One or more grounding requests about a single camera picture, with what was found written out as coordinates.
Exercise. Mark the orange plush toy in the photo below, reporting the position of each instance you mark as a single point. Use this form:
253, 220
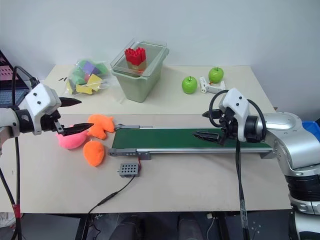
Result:
101, 125
94, 153

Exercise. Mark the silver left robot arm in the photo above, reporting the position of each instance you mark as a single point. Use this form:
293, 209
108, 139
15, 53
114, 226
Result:
10, 122

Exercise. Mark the grey-green plastic bin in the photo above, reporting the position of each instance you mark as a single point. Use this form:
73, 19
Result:
140, 87

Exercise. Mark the purple foam block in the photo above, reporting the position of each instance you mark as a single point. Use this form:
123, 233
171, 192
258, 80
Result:
89, 67

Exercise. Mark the red toy building block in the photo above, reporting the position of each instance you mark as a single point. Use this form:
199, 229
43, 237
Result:
135, 56

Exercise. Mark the tan toy building block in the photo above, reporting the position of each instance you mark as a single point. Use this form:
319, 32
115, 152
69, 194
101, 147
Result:
138, 67

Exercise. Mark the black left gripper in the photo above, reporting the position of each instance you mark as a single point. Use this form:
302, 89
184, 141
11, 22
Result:
48, 122

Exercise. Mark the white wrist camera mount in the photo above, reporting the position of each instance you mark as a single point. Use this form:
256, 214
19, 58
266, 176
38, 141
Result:
40, 98
237, 102

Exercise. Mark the green foam block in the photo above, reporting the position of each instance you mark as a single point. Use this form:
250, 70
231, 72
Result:
78, 77
102, 68

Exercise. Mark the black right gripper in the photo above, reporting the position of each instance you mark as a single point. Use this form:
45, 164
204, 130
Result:
231, 125

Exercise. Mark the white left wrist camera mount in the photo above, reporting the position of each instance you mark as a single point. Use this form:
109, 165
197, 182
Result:
40, 98

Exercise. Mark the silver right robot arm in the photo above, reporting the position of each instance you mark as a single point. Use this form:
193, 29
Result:
287, 140

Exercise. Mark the black table frame leg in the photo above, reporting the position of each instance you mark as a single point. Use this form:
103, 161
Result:
81, 227

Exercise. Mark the green apple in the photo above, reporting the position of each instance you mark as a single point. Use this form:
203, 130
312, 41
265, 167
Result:
189, 85
216, 75

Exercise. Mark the blue plastic crate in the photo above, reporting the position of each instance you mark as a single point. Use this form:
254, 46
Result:
311, 128

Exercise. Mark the grey perforated control box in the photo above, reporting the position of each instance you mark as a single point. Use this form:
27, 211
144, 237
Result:
128, 170

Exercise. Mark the yellow foam block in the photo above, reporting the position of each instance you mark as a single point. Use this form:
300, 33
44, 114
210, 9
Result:
83, 89
94, 80

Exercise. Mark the clear plastic bag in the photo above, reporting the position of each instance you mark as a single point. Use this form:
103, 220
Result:
105, 83

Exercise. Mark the white plastic bracket part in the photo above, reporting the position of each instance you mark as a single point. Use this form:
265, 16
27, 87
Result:
212, 88

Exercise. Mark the open laptop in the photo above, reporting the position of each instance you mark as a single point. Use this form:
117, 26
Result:
10, 85

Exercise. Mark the clear plastic tray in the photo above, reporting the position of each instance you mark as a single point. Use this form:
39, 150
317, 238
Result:
120, 65

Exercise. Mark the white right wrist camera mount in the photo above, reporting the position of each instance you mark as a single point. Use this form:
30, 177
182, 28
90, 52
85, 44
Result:
237, 102

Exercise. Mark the green conveyor belt unit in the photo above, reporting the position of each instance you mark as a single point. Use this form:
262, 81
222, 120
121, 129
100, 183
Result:
162, 138

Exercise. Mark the pink plush toy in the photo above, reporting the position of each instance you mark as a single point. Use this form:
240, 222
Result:
71, 141

